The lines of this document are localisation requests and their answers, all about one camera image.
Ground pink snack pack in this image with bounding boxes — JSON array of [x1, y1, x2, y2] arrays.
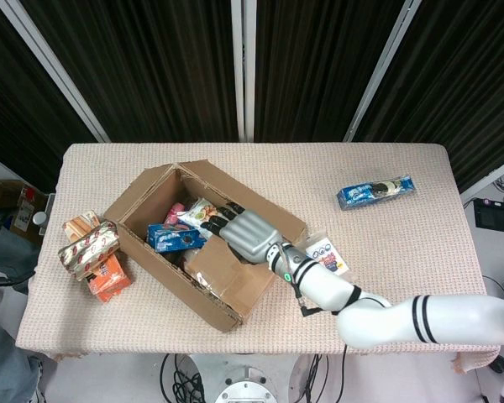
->
[[164, 202, 191, 226]]

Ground white frame post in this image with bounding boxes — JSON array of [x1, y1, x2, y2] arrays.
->
[[230, 0, 256, 143], [0, 0, 110, 144], [343, 0, 421, 142]]

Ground black electronic device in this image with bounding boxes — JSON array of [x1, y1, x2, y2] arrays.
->
[[473, 196, 504, 234]]

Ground white food-print snack bag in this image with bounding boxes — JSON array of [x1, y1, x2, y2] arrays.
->
[[176, 196, 228, 230]]

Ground beige woven tablecloth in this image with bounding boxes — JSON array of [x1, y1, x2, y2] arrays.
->
[[15, 143, 503, 360]]

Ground brown cardboard box with red print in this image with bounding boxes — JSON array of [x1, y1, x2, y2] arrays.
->
[[0, 180, 47, 241]]

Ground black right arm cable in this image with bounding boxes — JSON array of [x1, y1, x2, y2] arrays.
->
[[276, 242, 365, 403]]

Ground orange striped wafer pack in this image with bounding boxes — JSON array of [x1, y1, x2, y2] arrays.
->
[[62, 212, 102, 244]]

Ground black pleated curtain panel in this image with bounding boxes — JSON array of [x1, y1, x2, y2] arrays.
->
[[0, 0, 100, 192], [354, 0, 504, 194], [20, 0, 239, 144], [254, 0, 404, 143]]

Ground gold red-printed snack bag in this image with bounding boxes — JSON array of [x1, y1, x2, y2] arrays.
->
[[57, 221, 121, 281]]

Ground orange carton box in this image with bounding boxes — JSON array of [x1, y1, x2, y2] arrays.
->
[[86, 251, 134, 304]]

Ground brown cardboard shipping box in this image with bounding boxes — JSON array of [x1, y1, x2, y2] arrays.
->
[[103, 159, 308, 335]]

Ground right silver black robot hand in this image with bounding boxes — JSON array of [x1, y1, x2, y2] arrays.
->
[[200, 201, 283, 265]]

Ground white silver robot base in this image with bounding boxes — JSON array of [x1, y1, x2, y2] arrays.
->
[[188, 354, 304, 403]]

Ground blue cookie pack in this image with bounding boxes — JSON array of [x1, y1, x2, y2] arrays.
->
[[335, 175, 417, 211]]

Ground small blue cookie box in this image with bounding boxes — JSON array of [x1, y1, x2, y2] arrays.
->
[[145, 222, 207, 254]]

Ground black cable bundle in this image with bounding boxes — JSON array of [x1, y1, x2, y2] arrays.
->
[[159, 354, 207, 403]]

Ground white clear snack pack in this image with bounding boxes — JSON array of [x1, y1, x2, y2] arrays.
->
[[304, 230, 350, 279]]

